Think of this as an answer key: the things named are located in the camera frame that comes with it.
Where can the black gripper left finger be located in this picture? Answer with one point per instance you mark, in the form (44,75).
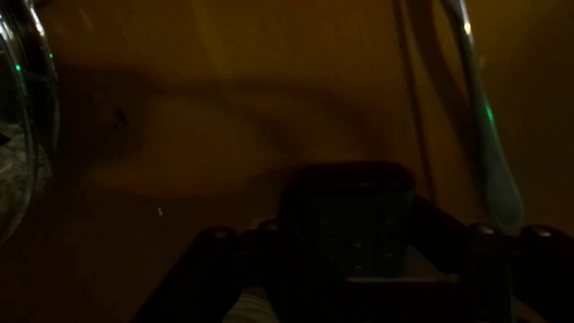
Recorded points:
(223,276)

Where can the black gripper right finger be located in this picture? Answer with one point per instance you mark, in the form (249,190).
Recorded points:
(536,267)

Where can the black remote control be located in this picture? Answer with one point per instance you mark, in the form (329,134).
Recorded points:
(342,222)

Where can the silver metal fork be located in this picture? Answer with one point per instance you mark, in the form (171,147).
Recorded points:
(500,185)

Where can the clear stemless glass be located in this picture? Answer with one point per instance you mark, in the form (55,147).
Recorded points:
(32,109)

